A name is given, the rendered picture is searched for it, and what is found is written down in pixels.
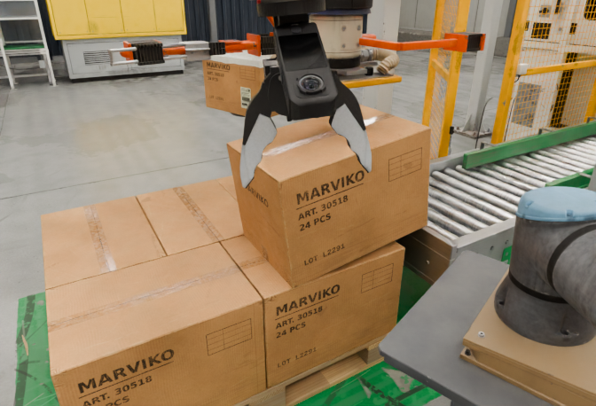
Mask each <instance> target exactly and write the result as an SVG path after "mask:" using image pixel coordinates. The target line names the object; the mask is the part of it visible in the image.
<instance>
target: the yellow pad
mask: <svg viewBox="0 0 596 406"><path fill-rule="evenodd" d="M365 69H367V74H357V75H349V76H346V75H342V76H338V77H339V79H340V81H341V82H342V83H343V84H344V85H345V86H347V87H348V88H349V89H354V88H361V87H368V86H374V85H382V84H389V83H396V82H401V81H402V76H399V75H394V74H388V73H387V74H382V73H379V72H373V67H372V66H366V67H365Z"/></svg>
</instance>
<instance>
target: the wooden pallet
mask: <svg viewBox="0 0 596 406"><path fill-rule="evenodd" d="M387 335H388V333H387V334H384V335H382V336H380V337H379V338H377V339H375V340H372V341H369V342H367V343H365V344H364V345H362V346H360V347H356V348H354V349H352V350H350V351H349V352H347V353H345V354H342V355H339V356H337V357H335V358H334V359H332V360H329V361H327V362H325V363H322V364H320V365H319V366H317V367H314V368H312V369H310V370H308V371H305V372H304V373H301V374H299V375H297V376H295V377H293V378H291V379H288V380H286V381H284V382H282V383H280V384H278V385H276V386H273V387H271V388H269V389H268V388H267V387H266V390H265V391H263V392H261V393H259V394H256V395H254V396H252V397H250V398H248V399H246V400H244V401H242V402H239V403H237V404H235V405H232V406H295V405H296V404H298V403H300V402H303V401H305V400H307V399H309V398H310V397H311V396H313V395H315V394H318V393H320V392H322V391H324V390H326V389H327V388H329V387H331V386H334V385H336V384H338V383H340V382H342V381H343V380H345V379H348V378H350V377H352V376H354V375H356V374H358V373H359V372H361V371H364V370H366V369H368V368H370V367H372V366H374V365H375V364H377V363H380V362H382V361H384V357H383V356H381V355H380V353H379V350H378V346H379V344H380V343H381V342H382V340H383V339H384V338H385V337H386V336H387Z"/></svg>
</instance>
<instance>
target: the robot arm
mask: <svg viewBox="0 0 596 406"><path fill-rule="evenodd" d="M257 11H258V17H272V18H273V23H274V30H273V39H274V48H275V52H276V58H274V59H263V71H264V79H263V82H262V85H261V88H260V89H259V90H258V92H257V93H256V94H255V95H254V96H253V97H252V98H251V100H250V102H249V104H248V106H247V110H246V115H245V123H244V133H243V141H242V148H241V157H240V168H239V170H240V178H241V182H242V187H243V188H247V187H248V186H249V184H250V183H251V182H252V180H253V179H254V175H255V168H256V166H257V165H258V164H259V163H260V162H261V161H262V156H263V150H264V148H265V147H266V146H267V145H268V144H270V143H271V142H272V141H273V140H274V138H275V136H276V135H277V129H276V126H275V124H274V122H273V120H272V118H271V112H276V113H278V114H280V115H284V116H286V119H287V121H292V120H294V121H297V120H304V119H311V118H319V117H326V116H330V119H329V124H330V125H331V127H332V128H333V130H334V131H335V132H336V133H337V134H338V135H340V136H343V137H345V138H346V140H347V144H348V146H349V148H350V149H351V151H353V152H354V153H355V154H356V156H357V160H358V161H359V162H360V164H361V165H362V167H363V168H364V169H365V170H366V171H367V173H370V172H371V170H372V153H371V148H370V144H369V140H368V136H367V133H366V127H365V122H364V118H363V115H362V112H361V108H360V105H359V103H358V101H357V98H356V97H355V95H354V94H353V93H352V91H351V90H350V89H349V88H348V87H347V86H345V85H344V84H343V83H342V82H341V81H340V79H339V77H338V75H337V74H336V73H335V72H334V71H333V70H331V68H330V66H329V65H330V63H329V59H328V58H327V56H326V54H325V49H324V46H323V43H322V40H321V37H320V34H319V32H318V26H317V24H316V23H315V22H311V23H309V20H308V13H312V12H323V11H325V0H261V3H260V4H257ZM515 214H516V218H515V225H514V237H513V244H512V252H511V258H510V265H509V271H508V274H507V275H506V277H505V279H504V280H503V281H502V283H501V284H500V286H499V287H498V289H497V291H496V294H495V300H494V308H495V310H496V313H497V315H498V317H499V318H500V319H501V321H502V322H503V323H504V324H505V325H507V326H508V327H509V328H510V329H512V330H513V331H515V332H517V333H518V334H520V335H521V336H523V337H525V338H527V339H530V340H534V341H536V342H539V343H543V344H546V345H551V346H557V347H574V346H579V345H583V344H584V343H587V342H589V341H590V340H592V339H593V338H594V337H595V336H596V192H595V191H588V190H585V189H580V188H574V187H560V186H553V187H542V188H537V189H534V190H531V191H527V192H525V193H524V194H523V195H522V196H521V198H520V201H519V205H518V208H517V211H516V213H515Z"/></svg>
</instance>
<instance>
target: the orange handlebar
mask: <svg viewBox="0 0 596 406"><path fill-rule="evenodd" d="M376 38H377V37H376V35H374V34H362V37H361V38H359V44H360V45H363V46H370V47H375V48H381V49H387V50H392V51H413V50H424V49H434V48H445V47H456V46H457V44H458V39H442V40H429V41H417V42H404V43H399V42H392V41H385V40H379V39H376ZM218 42H225V53H235V52H243V51H245V50H256V47H257V45H256V42H250V41H249V40H248V41H239V40H236V39H232V40H218ZM162 49H163V56H168V55H181V54H185V47H184V46H182V47H172V48H162ZM120 54H121V56H122V57H124V58H129V52H128V51H122V52H120Z"/></svg>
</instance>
